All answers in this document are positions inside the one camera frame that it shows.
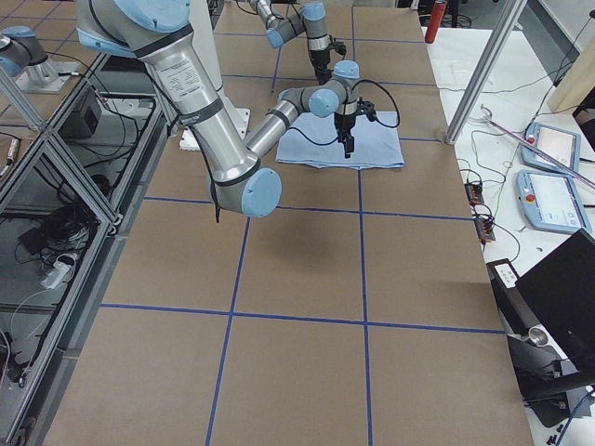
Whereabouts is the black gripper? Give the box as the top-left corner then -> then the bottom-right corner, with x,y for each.
309,47 -> 332,85
334,104 -> 358,159

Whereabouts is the light blue t-shirt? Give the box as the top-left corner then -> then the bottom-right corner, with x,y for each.
274,110 -> 405,172

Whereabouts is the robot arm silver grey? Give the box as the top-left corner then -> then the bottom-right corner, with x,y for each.
248,0 -> 345,85
76,1 -> 360,217

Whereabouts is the red cylinder bottle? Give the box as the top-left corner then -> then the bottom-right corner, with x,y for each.
424,0 -> 447,44

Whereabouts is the reacher grabber stick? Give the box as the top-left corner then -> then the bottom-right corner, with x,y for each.
480,105 -> 594,190

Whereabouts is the blue teach pendant near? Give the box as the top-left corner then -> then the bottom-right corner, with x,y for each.
516,169 -> 591,234

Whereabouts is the blue teach pendant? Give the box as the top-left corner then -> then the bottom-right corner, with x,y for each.
521,123 -> 581,173
516,169 -> 591,234

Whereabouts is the blue teach pendant far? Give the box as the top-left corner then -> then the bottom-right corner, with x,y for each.
521,123 -> 581,173

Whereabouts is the black laptop on stand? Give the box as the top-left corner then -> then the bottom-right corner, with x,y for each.
486,230 -> 594,427

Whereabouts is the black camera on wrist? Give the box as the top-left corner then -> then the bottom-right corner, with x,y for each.
327,35 -> 347,59
357,98 -> 377,123

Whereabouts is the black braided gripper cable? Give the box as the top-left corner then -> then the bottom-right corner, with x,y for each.
208,79 -> 402,225

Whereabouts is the white robot mounting base plate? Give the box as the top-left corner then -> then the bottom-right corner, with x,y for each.
178,0 -> 250,152

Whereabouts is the aluminium frame post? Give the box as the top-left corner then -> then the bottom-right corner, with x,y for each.
445,0 -> 527,145

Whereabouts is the aluminium frame rack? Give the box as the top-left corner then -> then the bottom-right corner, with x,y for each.
1,53 -> 174,445

